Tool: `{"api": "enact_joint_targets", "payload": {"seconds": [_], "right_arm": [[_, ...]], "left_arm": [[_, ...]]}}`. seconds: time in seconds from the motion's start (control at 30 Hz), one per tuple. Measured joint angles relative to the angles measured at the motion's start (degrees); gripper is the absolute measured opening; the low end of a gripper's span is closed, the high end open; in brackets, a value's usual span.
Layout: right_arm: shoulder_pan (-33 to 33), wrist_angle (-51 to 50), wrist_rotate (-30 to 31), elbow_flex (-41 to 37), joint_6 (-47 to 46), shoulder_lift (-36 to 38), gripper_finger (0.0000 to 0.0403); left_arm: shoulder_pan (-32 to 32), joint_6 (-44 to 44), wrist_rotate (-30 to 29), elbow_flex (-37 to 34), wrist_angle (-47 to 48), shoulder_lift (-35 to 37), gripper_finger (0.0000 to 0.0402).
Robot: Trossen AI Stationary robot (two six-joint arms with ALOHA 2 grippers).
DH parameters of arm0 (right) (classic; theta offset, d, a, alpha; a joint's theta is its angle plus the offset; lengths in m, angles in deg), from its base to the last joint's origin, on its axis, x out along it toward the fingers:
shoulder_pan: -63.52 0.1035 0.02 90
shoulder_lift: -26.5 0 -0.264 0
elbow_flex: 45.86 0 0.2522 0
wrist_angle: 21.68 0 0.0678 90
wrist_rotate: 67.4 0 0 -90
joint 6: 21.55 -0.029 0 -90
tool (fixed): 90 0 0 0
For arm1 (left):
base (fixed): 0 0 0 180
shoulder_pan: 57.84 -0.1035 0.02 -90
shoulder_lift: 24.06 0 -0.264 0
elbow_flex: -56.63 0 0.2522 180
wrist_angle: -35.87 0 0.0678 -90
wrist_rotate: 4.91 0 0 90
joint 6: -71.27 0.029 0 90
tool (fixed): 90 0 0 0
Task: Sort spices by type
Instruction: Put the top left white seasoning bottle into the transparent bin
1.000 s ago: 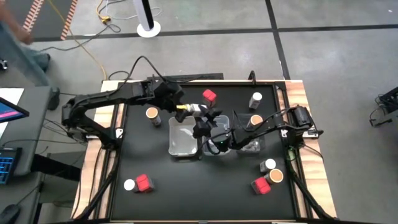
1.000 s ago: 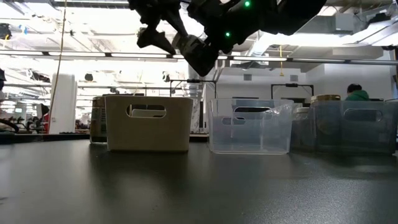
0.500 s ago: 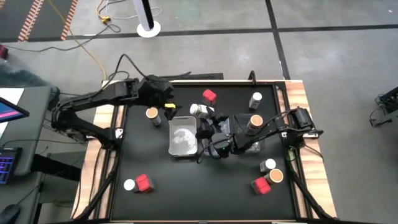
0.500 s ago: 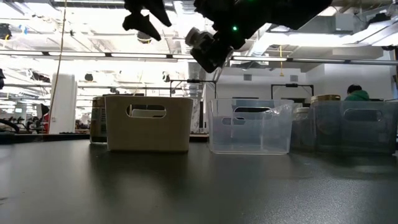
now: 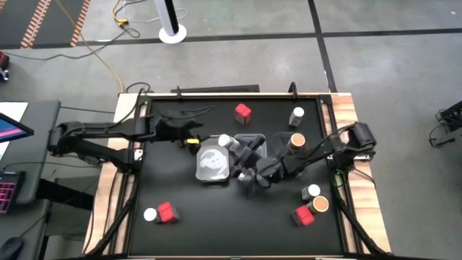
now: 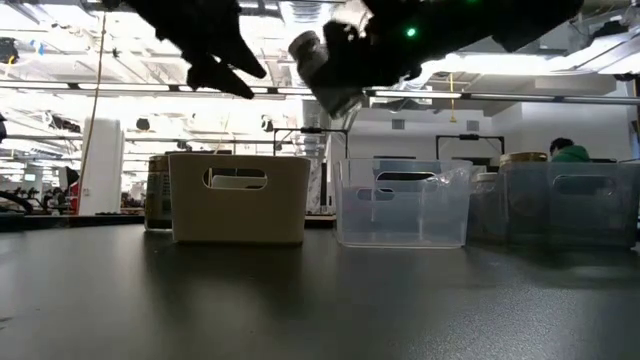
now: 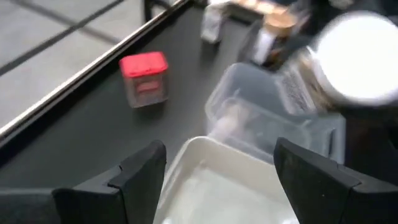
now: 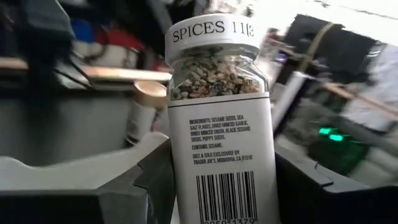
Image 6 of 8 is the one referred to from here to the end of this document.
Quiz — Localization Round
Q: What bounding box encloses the white opaque plastic bin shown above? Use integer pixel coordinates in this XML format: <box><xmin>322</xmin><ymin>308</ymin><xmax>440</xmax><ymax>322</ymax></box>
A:
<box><xmin>168</xmin><ymin>153</ymin><xmax>312</xmax><ymax>245</ymax></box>

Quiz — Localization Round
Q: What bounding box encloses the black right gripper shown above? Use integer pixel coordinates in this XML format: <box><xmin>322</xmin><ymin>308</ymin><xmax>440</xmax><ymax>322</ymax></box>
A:
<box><xmin>312</xmin><ymin>0</ymin><xmax>501</xmax><ymax>90</ymax></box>

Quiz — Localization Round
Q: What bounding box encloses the yellow hanging cord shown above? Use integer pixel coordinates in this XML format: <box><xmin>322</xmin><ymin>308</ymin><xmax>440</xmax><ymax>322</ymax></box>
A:
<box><xmin>75</xmin><ymin>12</ymin><xmax>108</xmax><ymax>216</ymax></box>

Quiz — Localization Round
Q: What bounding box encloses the smoky grey transparent bin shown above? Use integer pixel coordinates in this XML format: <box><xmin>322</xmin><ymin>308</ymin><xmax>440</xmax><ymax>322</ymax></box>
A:
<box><xmin>467</xmin><ymin>160</ymin><xmax>640</xmax><ymax>250</ymax></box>

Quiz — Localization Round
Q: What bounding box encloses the yellow hanging strap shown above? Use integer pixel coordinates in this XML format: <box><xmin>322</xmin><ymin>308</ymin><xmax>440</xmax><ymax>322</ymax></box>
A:
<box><xmin>448</xmin><ymin>72</ymin><xmax>458</xmax><ymax>124</ymax></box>

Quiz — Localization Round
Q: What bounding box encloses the person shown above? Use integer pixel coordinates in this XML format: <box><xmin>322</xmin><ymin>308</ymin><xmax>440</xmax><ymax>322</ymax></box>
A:
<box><xmin>64</xmin><ymin>167</ymin><xmax>82</xmax><ymax>214</ymax></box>
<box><xmin>548</xmin><ymin>137</ymin><xmax>592</xmax><ymax>164</ymax></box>

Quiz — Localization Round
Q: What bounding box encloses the black background machine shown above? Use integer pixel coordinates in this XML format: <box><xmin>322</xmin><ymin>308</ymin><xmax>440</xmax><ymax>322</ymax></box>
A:
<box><xmin>0</xmin><ymin>189</ymin><xmax>39</xmax><ymax>216</ymax></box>

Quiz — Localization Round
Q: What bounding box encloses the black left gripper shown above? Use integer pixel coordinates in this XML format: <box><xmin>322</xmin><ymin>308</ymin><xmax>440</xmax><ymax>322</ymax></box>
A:
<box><xmin>102</xmin><ymin>0</ymin><xmax>267</xmax><ymax>100</ymax></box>

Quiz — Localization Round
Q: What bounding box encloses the white building column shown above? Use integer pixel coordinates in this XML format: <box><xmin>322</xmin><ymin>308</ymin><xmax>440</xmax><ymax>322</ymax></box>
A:
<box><xmin>79</xmin><ymin>117</ymin><xmax>125</xmax><ymax>216</ymax></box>

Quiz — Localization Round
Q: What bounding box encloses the black table frame rail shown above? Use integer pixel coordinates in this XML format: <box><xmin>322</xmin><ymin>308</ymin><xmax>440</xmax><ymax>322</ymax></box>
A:
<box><xmin>0</xmin><ymin>213</ymin><xmax>335</xmax><ymax>232</ymax></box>

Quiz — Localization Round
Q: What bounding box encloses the silver ventilation duct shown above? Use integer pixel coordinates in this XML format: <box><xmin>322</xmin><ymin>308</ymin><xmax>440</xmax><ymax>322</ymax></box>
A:
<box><xmin>279</xmin><ymin>0</ymin><xmax>335</xmax><ymax>161</ymax></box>

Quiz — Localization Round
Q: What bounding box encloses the metal rig crossbar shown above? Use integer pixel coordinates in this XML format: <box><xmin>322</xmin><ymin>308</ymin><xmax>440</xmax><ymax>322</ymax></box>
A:
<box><xmin>0</xmin><ymin>79</ymin><xmax>640</xmax><ymax>107</ymax></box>

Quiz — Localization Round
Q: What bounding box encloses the black ceiling device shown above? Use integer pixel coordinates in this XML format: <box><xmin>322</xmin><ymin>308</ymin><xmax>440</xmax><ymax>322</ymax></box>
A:
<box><xmin>0</xmin><ymin>37</ymin><xmax>19</xmax><ymax>65</ymax></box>

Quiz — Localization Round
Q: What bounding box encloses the clear plastic bin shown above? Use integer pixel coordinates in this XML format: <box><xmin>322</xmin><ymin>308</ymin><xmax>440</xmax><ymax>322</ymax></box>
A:
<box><xmin>333</xmin><ymin>158</ymin><xmax>474</xmax><ymax>250</ymax></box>

